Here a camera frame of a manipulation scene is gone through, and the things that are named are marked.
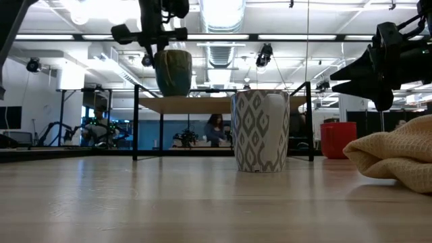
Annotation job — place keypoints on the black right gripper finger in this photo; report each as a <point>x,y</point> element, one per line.
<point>357,69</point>
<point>368,92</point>

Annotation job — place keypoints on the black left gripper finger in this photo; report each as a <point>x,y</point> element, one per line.
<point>152,55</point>

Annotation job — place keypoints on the olive green glazed mug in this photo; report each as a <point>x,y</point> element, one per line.
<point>173,72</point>

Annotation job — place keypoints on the red mug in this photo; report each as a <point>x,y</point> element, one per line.
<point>337,140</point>

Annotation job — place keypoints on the white grey patterned mug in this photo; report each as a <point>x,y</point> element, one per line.
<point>260,131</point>

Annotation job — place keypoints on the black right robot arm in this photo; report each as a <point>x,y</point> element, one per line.
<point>426,13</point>

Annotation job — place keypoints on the black background robot arm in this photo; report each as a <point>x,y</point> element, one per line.
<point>54,133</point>

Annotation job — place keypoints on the black ceiling spotlight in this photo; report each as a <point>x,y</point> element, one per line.
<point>146,60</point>
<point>33,65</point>
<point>264,55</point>

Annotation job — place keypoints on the yellow waffle cloth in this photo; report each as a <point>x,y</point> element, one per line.
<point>401,158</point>

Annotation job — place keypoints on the person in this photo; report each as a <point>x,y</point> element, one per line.
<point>98,130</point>
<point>214,130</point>

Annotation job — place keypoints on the wooden shelf with black frame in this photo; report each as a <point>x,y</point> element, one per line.
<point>189,104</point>

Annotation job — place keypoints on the silver ceiling air duct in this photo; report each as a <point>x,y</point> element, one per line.
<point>221,40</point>

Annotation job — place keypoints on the black wall monitor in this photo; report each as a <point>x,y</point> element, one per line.
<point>10,117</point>

